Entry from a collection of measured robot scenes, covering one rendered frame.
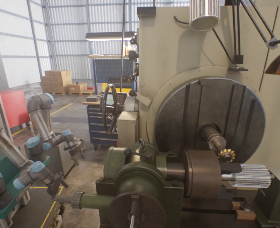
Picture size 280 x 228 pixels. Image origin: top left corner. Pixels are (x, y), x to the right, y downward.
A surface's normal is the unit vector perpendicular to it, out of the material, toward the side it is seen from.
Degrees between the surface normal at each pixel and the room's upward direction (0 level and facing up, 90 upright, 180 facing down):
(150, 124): 90
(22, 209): 0
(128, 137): 90
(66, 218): 0
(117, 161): 36
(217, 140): 90
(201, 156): 13
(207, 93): 90
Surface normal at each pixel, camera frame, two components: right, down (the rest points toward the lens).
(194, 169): -0.07, -0.41
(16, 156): 0.72, 0.11
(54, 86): -0.11, 0.32
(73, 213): 0.00, -0.95
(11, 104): 0.91, 0.13
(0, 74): 1.00, 0.03
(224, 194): -0.08, -0.11
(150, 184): 0.49, -0.61
